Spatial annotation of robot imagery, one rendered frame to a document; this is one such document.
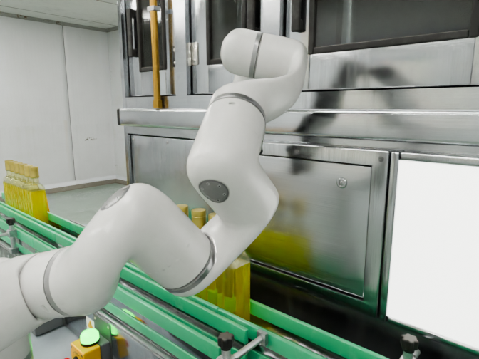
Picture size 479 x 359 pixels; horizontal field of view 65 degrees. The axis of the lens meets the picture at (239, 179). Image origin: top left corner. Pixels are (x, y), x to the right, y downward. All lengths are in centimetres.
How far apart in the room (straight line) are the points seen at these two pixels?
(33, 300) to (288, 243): 57
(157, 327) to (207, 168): 55
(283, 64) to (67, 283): 43
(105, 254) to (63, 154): 660
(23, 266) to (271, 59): 45
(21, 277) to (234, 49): 44
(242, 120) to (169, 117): 69
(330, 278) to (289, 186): 22
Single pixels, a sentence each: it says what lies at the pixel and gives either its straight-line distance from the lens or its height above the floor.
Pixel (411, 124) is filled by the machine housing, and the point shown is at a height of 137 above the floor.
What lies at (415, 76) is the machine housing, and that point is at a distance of 78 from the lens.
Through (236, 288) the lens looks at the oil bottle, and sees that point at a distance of 84.
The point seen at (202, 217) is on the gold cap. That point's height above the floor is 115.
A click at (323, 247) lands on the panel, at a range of 86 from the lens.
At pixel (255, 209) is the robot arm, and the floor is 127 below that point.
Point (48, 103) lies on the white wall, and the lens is 689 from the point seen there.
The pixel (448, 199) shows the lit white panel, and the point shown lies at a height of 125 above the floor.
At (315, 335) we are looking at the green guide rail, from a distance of 83.
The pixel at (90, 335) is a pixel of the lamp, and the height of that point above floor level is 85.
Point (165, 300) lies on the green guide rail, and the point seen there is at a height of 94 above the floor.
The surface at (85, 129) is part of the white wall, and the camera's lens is 714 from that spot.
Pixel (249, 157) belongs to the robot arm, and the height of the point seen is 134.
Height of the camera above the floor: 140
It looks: 11 degrees down
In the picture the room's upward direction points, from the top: straight up
